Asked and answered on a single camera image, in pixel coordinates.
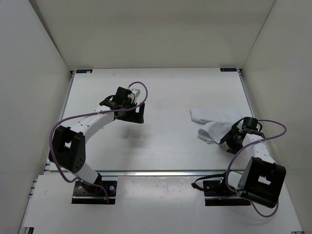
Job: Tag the blue corner label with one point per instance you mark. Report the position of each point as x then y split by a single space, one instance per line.
228 69
84 71

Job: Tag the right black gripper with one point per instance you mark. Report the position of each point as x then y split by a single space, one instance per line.
232 148

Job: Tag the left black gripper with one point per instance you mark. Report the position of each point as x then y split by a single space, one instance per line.
136 116

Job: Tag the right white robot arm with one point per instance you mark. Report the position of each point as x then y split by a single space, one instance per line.
262 179

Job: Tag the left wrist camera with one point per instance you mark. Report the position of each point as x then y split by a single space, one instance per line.
134 93

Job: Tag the white skirt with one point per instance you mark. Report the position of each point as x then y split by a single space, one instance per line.
216 123

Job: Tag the aluminium front rail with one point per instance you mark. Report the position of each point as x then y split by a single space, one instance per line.
160 173

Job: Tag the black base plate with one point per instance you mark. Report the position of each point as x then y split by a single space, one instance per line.
85 194
216 193

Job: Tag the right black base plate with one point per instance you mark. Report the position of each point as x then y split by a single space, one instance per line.
216 193

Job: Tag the left blue corner label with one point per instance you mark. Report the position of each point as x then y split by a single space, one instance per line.
84 71

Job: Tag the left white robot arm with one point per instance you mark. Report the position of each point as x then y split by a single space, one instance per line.
68 137

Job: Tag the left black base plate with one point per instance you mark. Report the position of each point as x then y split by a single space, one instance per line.
85 194

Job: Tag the right blue corner label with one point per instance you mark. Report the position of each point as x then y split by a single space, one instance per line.
228 69

